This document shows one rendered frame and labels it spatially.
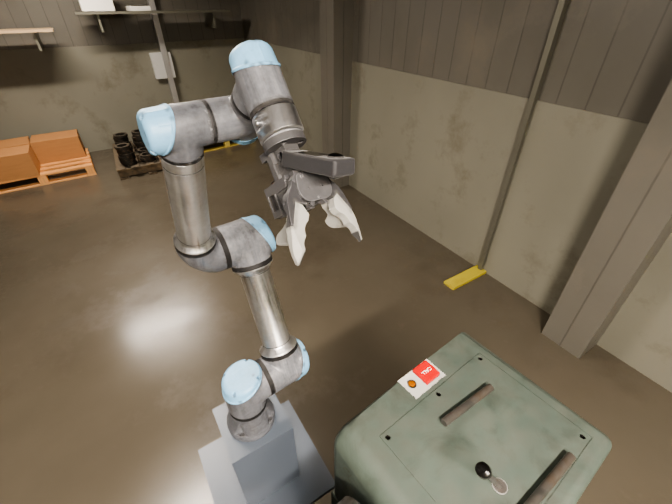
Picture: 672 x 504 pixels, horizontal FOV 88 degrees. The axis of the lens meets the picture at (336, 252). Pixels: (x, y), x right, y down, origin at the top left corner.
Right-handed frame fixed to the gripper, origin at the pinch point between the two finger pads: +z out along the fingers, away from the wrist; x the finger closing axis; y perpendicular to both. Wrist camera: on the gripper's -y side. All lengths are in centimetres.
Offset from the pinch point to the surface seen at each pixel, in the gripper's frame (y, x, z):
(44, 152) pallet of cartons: 590, -86, -293
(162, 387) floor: 237, -30, 47
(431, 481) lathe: 19, -21, 60
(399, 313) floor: 150, -197, 72
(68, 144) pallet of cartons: 575, -116, -297
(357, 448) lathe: 34, -16, 50
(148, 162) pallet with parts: 498, -189, -226
